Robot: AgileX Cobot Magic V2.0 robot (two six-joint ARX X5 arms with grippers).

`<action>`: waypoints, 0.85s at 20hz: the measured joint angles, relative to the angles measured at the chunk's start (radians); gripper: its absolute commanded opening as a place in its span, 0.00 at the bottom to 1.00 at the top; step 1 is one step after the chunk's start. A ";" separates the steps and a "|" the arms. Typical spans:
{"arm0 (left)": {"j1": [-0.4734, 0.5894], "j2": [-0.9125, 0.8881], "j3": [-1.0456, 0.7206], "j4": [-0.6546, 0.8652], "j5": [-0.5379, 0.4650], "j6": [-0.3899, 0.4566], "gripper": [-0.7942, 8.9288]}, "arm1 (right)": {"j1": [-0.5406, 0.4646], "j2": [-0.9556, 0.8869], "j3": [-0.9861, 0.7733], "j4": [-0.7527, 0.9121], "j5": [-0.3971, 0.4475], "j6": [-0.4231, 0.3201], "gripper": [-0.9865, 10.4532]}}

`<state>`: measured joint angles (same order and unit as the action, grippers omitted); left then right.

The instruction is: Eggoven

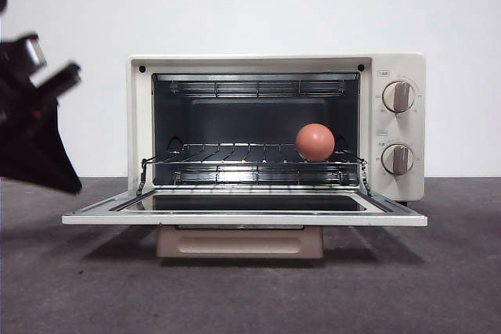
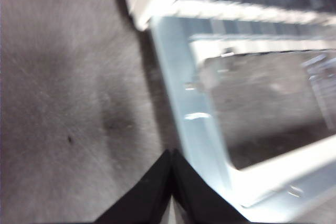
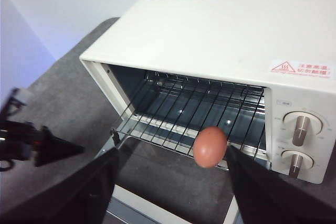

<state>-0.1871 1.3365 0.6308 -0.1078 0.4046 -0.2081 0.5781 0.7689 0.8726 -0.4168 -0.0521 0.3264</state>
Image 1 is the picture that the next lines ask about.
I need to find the oven door with beige handle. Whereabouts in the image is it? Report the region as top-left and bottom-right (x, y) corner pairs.
(61, 188), (429, 260)

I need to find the metal wire oven rack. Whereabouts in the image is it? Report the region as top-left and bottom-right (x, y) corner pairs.
(136, 141), (369, 195)

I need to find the small beige oven knob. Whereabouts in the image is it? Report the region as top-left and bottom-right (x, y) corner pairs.
(381, 143), (415, 176)

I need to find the brown egg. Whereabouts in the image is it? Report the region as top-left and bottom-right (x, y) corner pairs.
(295, 122), (337, 163)

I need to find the cream white toaster oven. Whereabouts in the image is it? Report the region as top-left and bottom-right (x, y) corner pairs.
(125, 52), (427, 205)

